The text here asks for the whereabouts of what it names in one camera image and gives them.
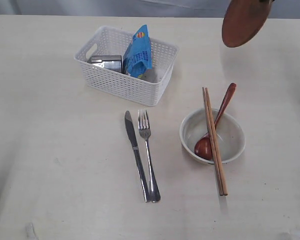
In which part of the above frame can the silver fork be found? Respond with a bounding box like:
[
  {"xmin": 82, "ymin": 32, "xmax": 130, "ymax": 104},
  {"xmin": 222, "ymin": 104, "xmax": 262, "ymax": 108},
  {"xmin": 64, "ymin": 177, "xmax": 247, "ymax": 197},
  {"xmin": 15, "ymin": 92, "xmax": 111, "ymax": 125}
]
[{"xmin": 138, "ymin": 109, "xmax": 161, "ymax": 203}]

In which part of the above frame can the silver table knife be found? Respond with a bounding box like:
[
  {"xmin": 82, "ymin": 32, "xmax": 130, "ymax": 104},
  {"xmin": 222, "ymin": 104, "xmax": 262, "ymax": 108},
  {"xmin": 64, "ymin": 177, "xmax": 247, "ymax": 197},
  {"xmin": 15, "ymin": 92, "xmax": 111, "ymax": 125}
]
[{"xmin": 124, "ymin": 110, "xmax": 150, "ymax": 203}]

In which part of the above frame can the brown wooden spoon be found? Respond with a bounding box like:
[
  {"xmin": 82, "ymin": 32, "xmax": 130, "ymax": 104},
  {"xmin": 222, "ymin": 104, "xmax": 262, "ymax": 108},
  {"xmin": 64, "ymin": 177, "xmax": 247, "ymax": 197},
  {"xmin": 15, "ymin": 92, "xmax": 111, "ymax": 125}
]
[{"xmin": 194, "ymin": 82, "xmax": 237, "ymax": 161}]

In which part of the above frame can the brown wooden chopstick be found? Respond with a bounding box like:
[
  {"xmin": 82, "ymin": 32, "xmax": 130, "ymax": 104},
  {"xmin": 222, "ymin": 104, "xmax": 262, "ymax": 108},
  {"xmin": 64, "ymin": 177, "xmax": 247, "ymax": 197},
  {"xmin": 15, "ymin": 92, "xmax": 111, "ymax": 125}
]
[
  {"xmin": 202, "ymin": 87, "xmax": 224, "ymax": 196},
  {"xmin": 207, "ymin": 88, "xmax": 228, "ymax": 196}
]

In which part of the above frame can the white ceramic bowl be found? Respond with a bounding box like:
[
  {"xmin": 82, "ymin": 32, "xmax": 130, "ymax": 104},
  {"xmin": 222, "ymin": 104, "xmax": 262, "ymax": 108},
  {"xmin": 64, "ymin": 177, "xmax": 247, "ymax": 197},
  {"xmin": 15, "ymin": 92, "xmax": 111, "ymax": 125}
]
[{"xmin": 179, "ymin": 107, "xmax": 246, "ymax": 165}]

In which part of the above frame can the brown wooden plate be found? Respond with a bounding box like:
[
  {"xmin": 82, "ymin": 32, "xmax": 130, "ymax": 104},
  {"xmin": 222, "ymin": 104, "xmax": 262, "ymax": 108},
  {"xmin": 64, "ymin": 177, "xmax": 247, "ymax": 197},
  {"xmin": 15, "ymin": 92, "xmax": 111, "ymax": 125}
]
[{"xmin": 221, "ymin": 0, "xmax": 273, "ymax": 48}]

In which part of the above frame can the white perforated plastic basket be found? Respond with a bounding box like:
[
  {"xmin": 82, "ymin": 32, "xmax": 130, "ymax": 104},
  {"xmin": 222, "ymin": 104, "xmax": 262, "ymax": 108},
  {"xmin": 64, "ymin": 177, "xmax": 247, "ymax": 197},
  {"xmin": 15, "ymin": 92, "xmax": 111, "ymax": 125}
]
[{"xmin": 74, "ymin": 25, "xmax": 179, "ymax": 107}]

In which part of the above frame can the blue snack bag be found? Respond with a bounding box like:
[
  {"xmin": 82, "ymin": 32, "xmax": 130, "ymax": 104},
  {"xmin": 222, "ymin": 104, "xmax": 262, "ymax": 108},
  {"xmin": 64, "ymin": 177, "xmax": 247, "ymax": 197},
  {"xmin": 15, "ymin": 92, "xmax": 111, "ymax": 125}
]
[{"xmin": 123, "ymin": 24, "xmax": 152, "ymax": 79}]

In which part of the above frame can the steel cup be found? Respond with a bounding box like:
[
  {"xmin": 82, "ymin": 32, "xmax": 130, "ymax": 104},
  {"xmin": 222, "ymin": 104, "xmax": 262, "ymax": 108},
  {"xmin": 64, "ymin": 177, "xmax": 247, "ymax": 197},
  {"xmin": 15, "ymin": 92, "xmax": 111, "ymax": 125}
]
[{"xmin": 87, "ymin": 55, "xmax": 123, "ymax": 74}]

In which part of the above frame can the grey curtain backdrop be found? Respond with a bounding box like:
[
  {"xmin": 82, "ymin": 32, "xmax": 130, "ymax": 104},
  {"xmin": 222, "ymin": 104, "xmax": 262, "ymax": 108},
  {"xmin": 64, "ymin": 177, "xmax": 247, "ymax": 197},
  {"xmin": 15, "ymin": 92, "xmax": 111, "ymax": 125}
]
[{"xmin": 0, "ymin": 0, "xmax": 300, "ymax": 19}]

